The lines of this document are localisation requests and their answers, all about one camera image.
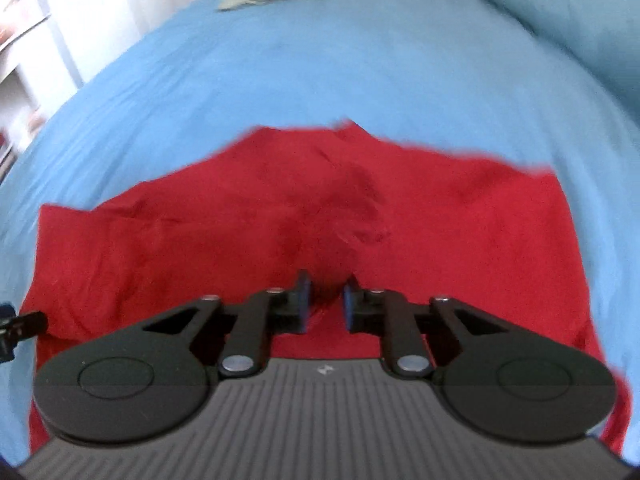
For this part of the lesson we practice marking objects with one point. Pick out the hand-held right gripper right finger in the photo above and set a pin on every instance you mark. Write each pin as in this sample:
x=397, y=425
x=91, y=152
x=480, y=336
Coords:
x=348, y=305

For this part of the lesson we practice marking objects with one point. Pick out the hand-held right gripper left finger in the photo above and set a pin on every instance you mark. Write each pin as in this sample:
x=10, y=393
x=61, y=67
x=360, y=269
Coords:
x=303, y=300

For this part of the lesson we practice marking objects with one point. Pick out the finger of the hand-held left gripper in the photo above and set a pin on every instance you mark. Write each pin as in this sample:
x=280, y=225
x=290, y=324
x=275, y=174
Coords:
x=20, y=327

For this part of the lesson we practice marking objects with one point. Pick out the red garment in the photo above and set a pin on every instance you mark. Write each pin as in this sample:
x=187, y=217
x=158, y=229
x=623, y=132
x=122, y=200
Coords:
x=200, y=240

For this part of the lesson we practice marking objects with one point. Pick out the blue bed sheet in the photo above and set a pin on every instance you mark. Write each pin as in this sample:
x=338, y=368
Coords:
x=325, y=70

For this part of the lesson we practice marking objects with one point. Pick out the white shelf unit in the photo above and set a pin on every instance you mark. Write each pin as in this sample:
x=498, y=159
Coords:
x=30, y=45

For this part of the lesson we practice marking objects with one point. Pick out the blue pillow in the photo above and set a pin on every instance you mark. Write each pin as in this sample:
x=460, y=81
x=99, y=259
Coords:
x=560, y=5

